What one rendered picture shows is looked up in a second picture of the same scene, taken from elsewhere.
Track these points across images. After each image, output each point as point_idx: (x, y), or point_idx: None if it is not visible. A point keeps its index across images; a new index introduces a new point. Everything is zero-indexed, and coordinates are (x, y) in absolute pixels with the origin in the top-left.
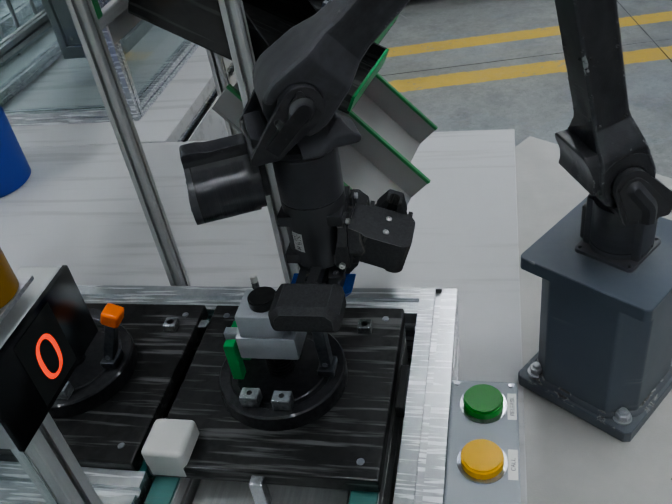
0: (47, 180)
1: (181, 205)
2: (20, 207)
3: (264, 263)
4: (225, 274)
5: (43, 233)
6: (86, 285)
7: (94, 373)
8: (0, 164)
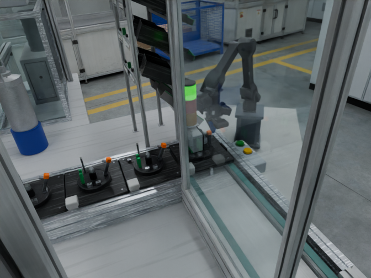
0: (56, 142)
1: (115, 137)
2: (55, 150)
3: (155, 142)
4: None
5: (74, 154)
6: (125, 153)
7: (158, 162)
8: (43, 138)
